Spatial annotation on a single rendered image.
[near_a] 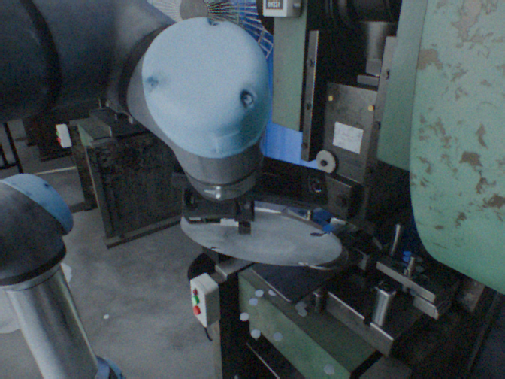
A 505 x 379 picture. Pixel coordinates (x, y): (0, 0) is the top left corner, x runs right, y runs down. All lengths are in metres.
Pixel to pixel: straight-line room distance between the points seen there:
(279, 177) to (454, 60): 0.19
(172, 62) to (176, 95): 0.02
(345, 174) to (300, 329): 0.38
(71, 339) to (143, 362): 1.00
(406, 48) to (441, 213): 0.33
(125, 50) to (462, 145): 0.26
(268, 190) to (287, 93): 0.48
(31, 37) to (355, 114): 0.63
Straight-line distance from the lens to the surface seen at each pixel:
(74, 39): 0.25
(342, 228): 1.00
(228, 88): 0.20
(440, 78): 0.32
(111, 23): 0.27
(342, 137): 0.80
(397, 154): 0.68
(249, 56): 0.21
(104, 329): 1.87
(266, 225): 0.56
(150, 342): 1.76
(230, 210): 0.40
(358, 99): 0.76
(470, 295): 1.14
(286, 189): 0.39
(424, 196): 0.39
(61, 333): 0.70
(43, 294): 0.65
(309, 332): 0.90
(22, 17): 0.24
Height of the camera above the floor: 1.32
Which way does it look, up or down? 28 degrees down
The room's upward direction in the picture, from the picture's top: straight up
